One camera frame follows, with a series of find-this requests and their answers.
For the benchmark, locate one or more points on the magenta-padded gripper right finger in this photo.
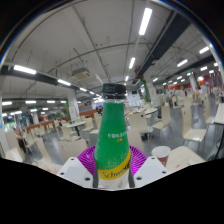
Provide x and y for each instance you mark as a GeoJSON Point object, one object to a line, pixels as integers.
{"type": "Point", "coordinates": [150, 171]}

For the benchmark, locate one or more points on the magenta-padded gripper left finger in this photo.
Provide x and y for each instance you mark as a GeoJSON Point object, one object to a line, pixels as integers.
{"type": "Point", "coordinates": [76, 171]}

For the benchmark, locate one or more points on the green drink bottle black cap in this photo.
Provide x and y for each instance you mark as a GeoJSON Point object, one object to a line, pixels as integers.
{"type": "Point", "coordinates": [112, 143]}

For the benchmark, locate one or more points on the red paper cup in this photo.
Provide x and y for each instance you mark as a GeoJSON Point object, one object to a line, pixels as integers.
{"type": "Point", "coordinates": [161, 155]}

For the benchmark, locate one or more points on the beige chair with oval hole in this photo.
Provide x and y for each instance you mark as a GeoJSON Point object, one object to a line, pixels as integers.
{"type": "Point", "coordinates": [72, 150]}

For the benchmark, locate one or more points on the group of beige chairs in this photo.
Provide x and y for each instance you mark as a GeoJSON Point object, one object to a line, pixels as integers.
{"type": "Point", "coordinates": [191, 123]}

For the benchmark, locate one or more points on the ceiling air conditioner unit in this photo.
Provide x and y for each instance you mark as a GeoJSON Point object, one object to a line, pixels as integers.
{"type": "Point", "coordinates": [81, 73]}

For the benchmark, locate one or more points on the ceiling strip lights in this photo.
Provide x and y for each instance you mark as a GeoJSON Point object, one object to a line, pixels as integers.
{"type": "Point", "coordinates": [145, 20]}

